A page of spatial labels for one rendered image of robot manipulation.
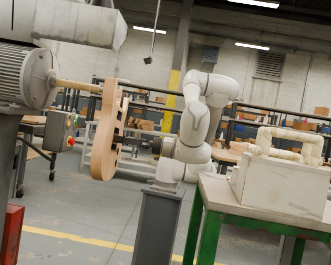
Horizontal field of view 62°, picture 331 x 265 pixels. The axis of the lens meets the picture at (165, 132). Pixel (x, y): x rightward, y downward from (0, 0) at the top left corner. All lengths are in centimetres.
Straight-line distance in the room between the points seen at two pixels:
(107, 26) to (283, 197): 85
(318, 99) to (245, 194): 1261
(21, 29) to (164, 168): 113
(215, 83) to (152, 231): 102
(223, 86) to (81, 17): 85
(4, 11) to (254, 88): 1178
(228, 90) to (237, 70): 1098
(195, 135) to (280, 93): 1194
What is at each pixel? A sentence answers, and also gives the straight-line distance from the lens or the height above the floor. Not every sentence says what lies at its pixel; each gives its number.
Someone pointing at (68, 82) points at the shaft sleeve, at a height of 125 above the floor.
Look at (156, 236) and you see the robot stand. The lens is 191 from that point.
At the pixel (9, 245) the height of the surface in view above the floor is 46.
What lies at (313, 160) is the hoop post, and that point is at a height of 113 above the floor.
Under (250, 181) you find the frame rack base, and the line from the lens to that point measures 99.
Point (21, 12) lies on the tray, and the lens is 129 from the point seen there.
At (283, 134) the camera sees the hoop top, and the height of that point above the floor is 119.
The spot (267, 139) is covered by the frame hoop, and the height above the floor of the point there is 117.
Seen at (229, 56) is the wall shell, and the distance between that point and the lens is 1262.
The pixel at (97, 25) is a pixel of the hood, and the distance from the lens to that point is 107.
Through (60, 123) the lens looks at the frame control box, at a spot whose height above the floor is 106.
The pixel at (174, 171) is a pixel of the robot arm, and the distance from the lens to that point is 183.
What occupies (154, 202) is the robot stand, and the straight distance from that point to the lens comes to 185.
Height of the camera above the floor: 118
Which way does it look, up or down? 3 degrees down
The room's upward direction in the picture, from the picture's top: 10 degrees clockwise
